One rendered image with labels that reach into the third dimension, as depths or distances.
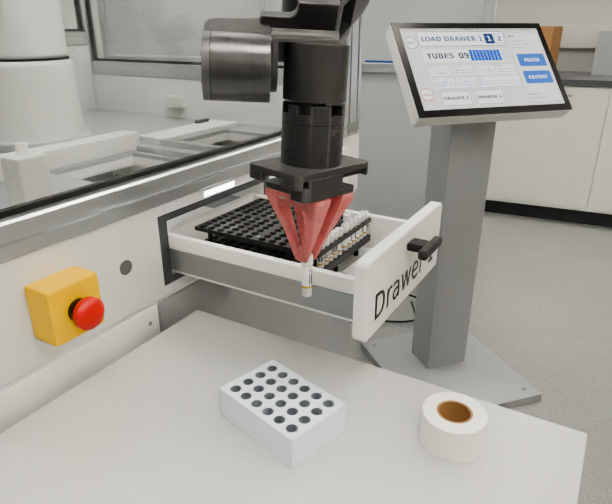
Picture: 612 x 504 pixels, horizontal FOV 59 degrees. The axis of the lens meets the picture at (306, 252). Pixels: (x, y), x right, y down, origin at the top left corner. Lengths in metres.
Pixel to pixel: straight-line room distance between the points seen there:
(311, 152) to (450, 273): 1.45
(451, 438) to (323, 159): 0.32
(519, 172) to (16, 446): 3.45
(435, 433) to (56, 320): 0.44
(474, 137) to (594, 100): 2.01
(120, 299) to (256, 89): 0.43
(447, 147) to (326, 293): 1.10
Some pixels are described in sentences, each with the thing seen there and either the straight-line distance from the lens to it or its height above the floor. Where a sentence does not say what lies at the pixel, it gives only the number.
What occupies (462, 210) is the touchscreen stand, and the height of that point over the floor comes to 0.64.
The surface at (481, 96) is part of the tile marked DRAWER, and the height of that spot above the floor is 1.01.
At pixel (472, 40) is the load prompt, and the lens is 1.78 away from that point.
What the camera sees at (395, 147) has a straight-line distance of 2.56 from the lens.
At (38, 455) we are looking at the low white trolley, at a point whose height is 0.76.
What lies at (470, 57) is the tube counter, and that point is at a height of 1.11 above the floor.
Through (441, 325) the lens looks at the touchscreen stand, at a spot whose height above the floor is 0.22.
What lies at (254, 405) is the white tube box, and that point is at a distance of 0.64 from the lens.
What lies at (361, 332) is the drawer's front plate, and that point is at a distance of 0.69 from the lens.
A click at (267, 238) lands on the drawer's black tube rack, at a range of 0.80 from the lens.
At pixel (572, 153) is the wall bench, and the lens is 3.77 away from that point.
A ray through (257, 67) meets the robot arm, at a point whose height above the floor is 1.16.
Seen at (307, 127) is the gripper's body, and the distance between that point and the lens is 0.48.
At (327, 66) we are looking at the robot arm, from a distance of 0.47.
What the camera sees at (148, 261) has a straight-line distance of 0.83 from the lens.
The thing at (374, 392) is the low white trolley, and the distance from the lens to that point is 0.71.
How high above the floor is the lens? 1.19
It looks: 23 degrees down
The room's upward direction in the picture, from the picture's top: straight up
